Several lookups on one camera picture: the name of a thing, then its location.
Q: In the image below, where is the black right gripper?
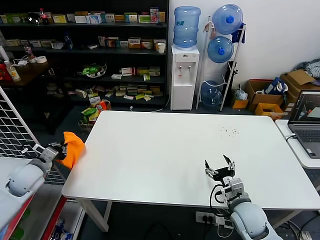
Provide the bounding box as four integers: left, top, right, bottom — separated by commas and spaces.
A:
204, 154, 236, 185

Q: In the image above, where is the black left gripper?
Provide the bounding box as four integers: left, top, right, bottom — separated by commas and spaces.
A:
49, 141, 68, 161

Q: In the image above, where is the orange t-shirt with white print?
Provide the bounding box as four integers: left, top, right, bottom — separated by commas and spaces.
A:
55, 131, 87, 169

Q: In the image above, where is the pile of grey clothes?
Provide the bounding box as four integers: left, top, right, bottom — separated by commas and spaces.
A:
294, 58, 320, 79

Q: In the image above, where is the cardboard box of snacks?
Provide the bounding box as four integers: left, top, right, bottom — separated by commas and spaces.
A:
78, 98, 113, 135

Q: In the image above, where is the white power strip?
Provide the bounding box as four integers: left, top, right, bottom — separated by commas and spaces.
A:
195, 211, 232, 227

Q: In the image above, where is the red framed white cart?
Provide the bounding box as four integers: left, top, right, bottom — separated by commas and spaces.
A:
0, 156, 69, 240

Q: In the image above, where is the small orange cardboard box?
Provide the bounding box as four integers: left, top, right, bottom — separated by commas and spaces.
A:
231, 96, 250, 110

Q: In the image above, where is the yellow open cardboard box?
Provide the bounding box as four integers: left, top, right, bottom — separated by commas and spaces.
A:
254, 102, 285, 121

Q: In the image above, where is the blue water jug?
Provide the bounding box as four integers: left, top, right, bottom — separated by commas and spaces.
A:
207, 36, 235, 64
200, 80, 224, 111
173, 6, 202, 49
211, 3, 244, 36

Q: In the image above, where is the crumpled clear plastic bag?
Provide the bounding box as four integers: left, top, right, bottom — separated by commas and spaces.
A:
233, 84, 249, 101

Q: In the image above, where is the dark wooden table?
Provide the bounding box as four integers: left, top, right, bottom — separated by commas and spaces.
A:
0, 58, 66, 136

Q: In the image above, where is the bowl with green bag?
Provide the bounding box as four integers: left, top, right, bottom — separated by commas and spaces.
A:
77, 62, 108, 79

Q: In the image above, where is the blue white plastic package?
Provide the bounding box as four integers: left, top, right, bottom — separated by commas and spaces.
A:
51, 216, 76, 240

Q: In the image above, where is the large open cardboard box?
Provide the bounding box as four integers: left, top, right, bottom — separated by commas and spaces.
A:
245, 79, 286, 113

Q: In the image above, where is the orange juice bottle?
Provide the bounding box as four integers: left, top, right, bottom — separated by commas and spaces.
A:
3, 59, 22, 83

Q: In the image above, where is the white water dispenser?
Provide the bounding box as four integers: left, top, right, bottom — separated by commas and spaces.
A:
170, 44, 201, 111

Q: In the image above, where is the red package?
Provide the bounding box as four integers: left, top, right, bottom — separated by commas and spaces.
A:
0, 62, 13, 82

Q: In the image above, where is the grey laptop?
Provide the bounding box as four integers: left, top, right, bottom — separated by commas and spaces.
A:
287, 90, 320, 160

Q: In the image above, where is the black bag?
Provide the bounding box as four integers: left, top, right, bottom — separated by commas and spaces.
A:
224, 60, 239, 91

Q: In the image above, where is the white box with red stripe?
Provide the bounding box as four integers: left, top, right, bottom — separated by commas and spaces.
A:
121, 67, 137, 77

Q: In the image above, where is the pink patterned bottle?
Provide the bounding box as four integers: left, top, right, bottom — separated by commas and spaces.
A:
24, 44, 35, 64

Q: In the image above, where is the dark blue bottle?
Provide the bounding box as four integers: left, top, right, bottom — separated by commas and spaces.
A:
64, 32, 74, 50

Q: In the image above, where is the white metal jug rack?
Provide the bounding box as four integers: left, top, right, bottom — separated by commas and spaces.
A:
196, 15, 247, 113

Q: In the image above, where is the white tube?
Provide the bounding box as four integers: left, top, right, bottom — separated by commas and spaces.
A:
0, 45, 11, 63

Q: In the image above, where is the black shelf unit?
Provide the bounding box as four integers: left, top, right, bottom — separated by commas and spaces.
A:
0, 0, 171, 109

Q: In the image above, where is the orange white medicine box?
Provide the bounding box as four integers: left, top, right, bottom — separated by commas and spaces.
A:
106, 37, 120, 48

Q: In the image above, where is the brown cardboard box with flaps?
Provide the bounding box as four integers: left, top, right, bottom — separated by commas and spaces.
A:
279, 69, 320, 112

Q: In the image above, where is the yellow white medicine box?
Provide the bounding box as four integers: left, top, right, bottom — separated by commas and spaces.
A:
52, 14, 68, 25

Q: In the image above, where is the cola bottle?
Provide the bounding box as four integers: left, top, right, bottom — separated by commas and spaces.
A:
39, 8, 51, 26

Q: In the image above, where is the shiny black bowl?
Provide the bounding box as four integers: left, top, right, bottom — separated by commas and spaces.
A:
26, 12, 43, 25

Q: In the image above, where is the blue white medicine box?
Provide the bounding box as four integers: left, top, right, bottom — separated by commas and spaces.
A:
87, 12, 103, 25

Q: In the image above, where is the white red green box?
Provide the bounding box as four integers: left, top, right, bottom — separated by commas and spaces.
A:
141, 39, 155, 50

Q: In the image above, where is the pale pink cloth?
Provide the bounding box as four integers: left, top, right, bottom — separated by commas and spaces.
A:
204, 21, 216, 41

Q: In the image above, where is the tall pink box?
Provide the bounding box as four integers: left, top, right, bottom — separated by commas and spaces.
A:
150, 8, 160, 24

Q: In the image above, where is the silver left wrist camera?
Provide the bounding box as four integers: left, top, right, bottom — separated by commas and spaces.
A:
33, 144, 58, 164

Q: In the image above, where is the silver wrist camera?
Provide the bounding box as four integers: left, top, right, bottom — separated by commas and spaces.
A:
219, 177, 245, 200
33, 144, 58, 164

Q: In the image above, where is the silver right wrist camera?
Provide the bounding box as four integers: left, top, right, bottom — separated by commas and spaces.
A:
219, 177, 245, 200

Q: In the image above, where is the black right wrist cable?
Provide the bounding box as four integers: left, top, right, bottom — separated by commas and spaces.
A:
209, 183, 232, 218

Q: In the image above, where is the white wire grid panel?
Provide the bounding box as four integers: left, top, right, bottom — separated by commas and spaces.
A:
0, 84, 66, 186

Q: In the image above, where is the white adapter with cable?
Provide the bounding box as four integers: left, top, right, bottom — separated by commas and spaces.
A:
12, 57, 30, 68

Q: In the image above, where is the blue bag with white handles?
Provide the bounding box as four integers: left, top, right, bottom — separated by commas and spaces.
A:
264, 76, 290, 96

